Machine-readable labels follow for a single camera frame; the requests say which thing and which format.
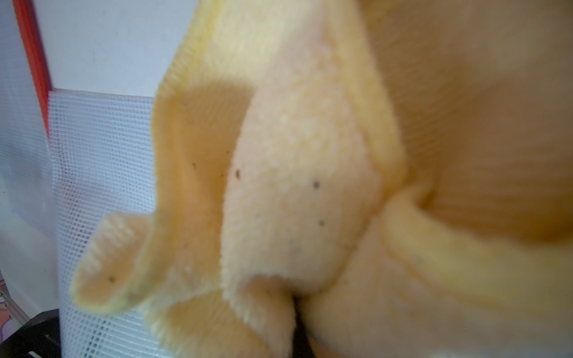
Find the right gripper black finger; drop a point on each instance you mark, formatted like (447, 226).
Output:
(301, 347)

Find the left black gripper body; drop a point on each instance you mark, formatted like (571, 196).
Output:
(39, 337)

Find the clear mesh document bag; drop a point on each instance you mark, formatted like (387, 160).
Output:
(25, 161)
(101, 153)

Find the yellow microfiber cloth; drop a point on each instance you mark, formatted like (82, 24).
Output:
(394, 177)

